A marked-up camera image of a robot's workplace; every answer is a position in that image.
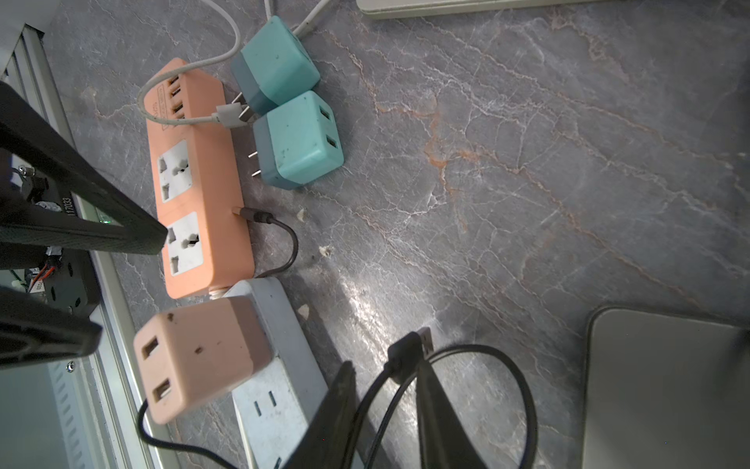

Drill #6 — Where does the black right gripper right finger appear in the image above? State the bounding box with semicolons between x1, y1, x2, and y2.
416;361;486;469

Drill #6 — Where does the orange power strip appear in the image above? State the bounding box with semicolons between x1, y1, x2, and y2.
145;70;255;299

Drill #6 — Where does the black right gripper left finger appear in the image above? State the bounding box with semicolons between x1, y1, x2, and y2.
283;362;357;468

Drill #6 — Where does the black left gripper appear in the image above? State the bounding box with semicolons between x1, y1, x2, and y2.
1;83;168;369

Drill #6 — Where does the thin black charger cable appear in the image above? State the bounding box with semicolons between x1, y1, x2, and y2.
136;206;539;469

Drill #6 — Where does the grey Apple laptop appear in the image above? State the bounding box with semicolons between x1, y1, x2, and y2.
355;0;593;20

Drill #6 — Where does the dark grey closed laptop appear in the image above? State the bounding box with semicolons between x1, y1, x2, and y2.
581;306;749;468

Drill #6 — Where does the teal charger adapter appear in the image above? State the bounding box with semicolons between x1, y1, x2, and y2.
230;16;320;115
253;91;345;191

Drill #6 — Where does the aluminium frame rail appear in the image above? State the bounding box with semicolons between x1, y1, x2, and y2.
0;22;183;469

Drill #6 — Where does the small pink plug adapter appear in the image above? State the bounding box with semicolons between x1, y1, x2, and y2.
134;296;273;425

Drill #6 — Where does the grey white power strip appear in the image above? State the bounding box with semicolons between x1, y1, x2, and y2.
227;277;328;468

